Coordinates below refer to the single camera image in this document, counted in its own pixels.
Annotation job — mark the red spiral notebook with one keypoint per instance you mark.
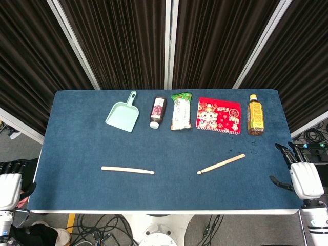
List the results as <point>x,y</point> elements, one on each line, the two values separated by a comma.
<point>220,115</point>

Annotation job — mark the white shoe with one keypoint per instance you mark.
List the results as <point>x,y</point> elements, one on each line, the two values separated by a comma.
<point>60,234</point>

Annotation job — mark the brown bottle purple label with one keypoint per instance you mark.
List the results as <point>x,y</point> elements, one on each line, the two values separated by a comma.
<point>157,110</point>

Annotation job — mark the mint green dustpan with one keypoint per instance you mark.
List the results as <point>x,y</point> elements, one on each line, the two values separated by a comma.
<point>123,115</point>

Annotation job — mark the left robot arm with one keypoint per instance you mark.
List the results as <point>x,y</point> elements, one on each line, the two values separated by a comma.
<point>5,225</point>

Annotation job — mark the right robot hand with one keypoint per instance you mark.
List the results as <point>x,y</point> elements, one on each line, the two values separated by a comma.
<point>306,179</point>

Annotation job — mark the green white snack packet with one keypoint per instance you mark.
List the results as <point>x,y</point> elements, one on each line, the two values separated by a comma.
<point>181,112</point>

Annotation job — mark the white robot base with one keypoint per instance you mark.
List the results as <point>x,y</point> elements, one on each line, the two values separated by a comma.
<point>159,230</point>

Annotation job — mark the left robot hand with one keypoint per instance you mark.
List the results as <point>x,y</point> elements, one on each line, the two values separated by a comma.
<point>9,189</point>

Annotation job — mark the blue table cloth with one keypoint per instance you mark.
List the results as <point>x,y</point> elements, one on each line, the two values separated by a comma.
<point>164,189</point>

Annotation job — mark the white partition base rail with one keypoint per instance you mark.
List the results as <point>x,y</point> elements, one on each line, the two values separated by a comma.
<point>310,124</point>
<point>20,125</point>

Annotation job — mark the black device box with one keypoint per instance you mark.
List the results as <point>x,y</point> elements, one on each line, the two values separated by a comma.
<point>319,152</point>

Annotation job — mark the wooden drumstick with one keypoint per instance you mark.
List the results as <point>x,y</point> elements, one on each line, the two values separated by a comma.
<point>223,163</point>
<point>123,169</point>

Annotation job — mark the yellow label tea bottle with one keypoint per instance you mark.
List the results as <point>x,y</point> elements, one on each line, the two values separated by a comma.
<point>255,116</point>

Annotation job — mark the white partition post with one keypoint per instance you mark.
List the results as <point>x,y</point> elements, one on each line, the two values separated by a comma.
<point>170,43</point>
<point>261,46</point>
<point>74,46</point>

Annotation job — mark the black pleated curtain panel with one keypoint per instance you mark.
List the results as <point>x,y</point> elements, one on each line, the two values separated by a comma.
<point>28,51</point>
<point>302,56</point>
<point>120,41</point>
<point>217,41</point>

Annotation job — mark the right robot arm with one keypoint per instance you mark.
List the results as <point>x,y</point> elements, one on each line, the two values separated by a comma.
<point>316,223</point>

